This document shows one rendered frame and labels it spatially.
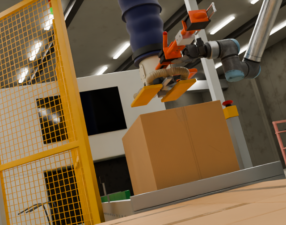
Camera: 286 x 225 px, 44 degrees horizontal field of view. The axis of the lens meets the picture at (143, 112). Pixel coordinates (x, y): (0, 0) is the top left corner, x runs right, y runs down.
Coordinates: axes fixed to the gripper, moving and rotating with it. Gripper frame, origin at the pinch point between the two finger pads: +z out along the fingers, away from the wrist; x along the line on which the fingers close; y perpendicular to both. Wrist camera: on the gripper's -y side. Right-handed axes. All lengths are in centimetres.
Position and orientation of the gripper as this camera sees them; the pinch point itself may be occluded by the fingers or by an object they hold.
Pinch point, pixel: (171, 53)
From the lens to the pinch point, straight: 175.9
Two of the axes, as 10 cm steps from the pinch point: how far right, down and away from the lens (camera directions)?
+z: -9.5, 1.7, -2.7
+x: -2.3, -9.5, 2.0
